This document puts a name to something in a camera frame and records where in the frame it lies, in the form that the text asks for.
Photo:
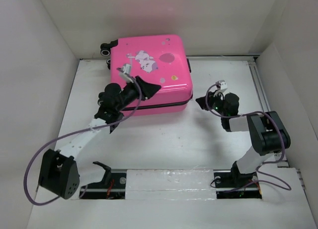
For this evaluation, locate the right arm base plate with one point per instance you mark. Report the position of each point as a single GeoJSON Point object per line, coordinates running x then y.
{"type": "Point", "coordinates": [228, 187]}

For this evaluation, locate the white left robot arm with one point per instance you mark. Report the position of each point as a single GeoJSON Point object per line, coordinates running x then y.
{"type": "Point", "coordinates": [59, 171]}

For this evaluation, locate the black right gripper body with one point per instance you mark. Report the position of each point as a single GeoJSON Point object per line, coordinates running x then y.
{"type": "Point", "coordinates": [215, 103]}

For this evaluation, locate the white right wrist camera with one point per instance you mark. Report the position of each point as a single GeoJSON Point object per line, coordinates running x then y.
{"type": "Point", "coordinates": [221, 86]}

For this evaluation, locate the pink suitcase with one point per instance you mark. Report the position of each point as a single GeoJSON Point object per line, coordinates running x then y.
{"type": "Point", "coordinates": [157, 59]}

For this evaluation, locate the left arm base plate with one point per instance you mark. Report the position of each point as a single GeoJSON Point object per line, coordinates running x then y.
{"type": "Point", "coordinates": [112, 186]}

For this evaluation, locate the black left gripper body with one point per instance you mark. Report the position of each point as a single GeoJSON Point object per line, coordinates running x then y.
{"type": "Point", "coordinates": [130, 94]}

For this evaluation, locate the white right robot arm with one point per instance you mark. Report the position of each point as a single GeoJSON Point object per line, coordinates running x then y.
{"type": "Point", "coordinates": [266, 131]}

